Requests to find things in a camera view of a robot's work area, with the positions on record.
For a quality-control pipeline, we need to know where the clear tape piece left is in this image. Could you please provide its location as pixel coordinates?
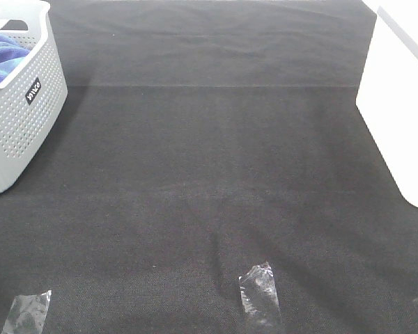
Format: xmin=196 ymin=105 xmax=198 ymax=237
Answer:
xmin=1 ymin=290 xmax=52 ymax=334

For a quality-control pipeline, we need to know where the white plastic storage basket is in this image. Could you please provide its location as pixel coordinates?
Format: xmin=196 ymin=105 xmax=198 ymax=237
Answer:
xmin=356 ymin=1 xmax=418 ymax=207

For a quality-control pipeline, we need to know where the black table cloth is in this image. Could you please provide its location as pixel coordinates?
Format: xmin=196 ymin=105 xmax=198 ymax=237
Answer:
xmin=0 ymin=1 xmax=418 ymax=333

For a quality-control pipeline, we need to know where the clear tape piece centre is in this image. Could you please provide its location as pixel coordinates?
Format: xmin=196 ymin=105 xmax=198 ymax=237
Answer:
xmin=238 ymin=262 xmax=283 ymax=333

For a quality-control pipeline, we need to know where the grey perforated laundry basket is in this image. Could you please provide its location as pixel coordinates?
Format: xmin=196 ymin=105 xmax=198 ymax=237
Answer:
xmin=0 ymin=1 xmax=68 ymax=193

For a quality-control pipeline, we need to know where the blue microfibre towel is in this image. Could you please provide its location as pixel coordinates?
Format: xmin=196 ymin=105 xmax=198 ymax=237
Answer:
xmin=0 ymin=33 xmax=30 ymax=83

